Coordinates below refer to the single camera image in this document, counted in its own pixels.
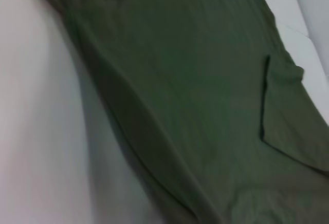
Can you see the dark green shirt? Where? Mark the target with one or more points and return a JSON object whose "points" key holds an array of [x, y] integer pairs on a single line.
{"points": [[180, 93]]}

